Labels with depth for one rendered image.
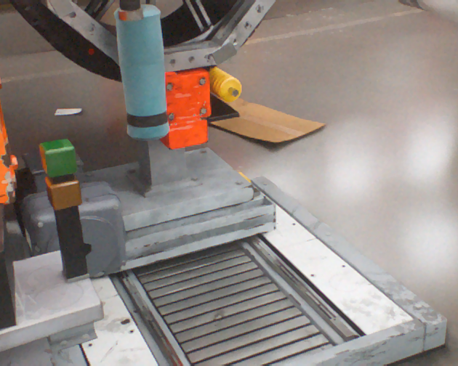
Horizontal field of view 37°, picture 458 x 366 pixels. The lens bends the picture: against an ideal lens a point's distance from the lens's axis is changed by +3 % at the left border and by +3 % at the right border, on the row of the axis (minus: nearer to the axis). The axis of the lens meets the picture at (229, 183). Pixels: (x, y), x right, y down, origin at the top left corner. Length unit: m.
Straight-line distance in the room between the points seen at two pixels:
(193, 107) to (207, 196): 0.28
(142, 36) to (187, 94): 0.24
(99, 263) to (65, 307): 0.42
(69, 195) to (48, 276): 0.15
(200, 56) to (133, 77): 0.23
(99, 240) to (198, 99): 0.41
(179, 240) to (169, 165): 0.20
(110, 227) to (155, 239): 0.35
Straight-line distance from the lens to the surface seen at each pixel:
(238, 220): 1.77
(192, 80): 1.54
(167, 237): 1.70
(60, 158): 0.94
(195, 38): 1.62
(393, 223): 2.09
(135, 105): 1.39
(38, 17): 1.51
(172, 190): 1.77
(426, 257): 1.95
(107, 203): 1.35
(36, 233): 1.34
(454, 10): 0.98
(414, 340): 1.57
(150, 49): 1.35
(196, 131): 1.58
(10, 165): 1.11
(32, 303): 1.00
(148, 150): 1.73
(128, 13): 1.23
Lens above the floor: 1.01
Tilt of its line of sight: 26 degrees down
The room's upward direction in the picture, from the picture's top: 2 degrees counter-clockwise
